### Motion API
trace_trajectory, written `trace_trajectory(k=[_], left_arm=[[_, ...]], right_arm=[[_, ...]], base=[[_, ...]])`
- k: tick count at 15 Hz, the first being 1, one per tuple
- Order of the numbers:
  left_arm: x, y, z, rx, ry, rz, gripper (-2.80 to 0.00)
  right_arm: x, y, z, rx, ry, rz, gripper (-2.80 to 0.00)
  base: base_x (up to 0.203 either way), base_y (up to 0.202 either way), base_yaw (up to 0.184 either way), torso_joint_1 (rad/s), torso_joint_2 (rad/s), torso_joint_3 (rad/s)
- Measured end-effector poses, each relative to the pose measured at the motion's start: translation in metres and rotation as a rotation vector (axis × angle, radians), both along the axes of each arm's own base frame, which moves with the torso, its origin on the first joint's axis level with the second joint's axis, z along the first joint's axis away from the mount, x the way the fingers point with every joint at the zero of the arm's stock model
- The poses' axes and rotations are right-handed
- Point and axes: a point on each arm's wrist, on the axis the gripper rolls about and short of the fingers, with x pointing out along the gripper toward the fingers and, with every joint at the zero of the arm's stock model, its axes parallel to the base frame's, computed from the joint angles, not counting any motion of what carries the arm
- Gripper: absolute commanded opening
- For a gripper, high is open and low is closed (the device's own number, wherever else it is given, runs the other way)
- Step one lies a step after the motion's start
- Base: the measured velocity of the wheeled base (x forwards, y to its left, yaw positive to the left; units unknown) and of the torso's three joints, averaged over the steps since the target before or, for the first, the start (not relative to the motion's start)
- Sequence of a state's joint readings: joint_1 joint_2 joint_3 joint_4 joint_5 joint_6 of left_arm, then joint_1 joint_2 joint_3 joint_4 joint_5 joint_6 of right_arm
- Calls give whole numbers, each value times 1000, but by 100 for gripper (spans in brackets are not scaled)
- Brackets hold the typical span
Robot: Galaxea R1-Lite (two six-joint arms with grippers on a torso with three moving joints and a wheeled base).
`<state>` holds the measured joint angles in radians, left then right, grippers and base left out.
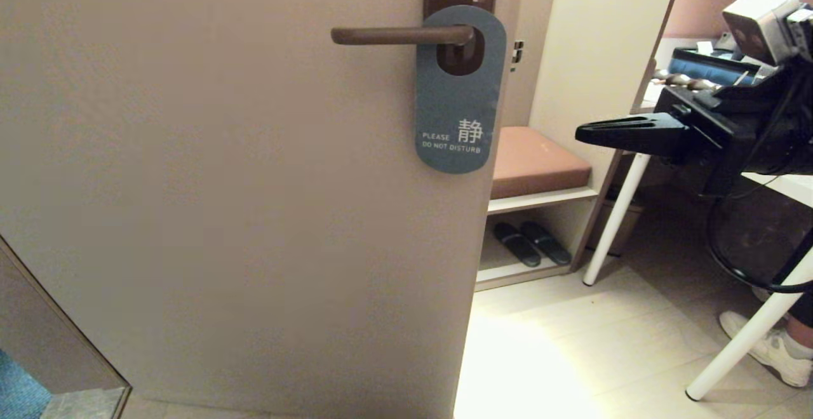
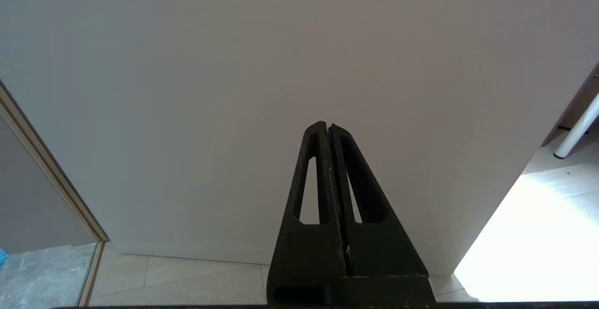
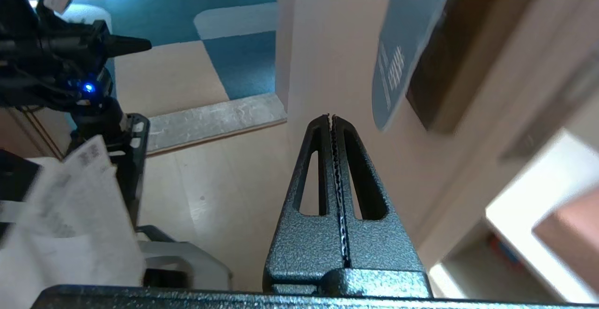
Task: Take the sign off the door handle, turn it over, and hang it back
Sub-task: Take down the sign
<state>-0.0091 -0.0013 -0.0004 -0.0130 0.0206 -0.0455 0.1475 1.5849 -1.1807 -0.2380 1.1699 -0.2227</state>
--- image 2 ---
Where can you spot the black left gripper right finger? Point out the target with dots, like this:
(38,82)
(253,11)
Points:
(383,262)

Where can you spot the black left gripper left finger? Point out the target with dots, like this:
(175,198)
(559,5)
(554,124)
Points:
(304,262)

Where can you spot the beige door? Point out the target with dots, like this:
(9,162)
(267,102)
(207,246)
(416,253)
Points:
(187,112)

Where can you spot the white table with round legs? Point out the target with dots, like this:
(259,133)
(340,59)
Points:
(578,128)

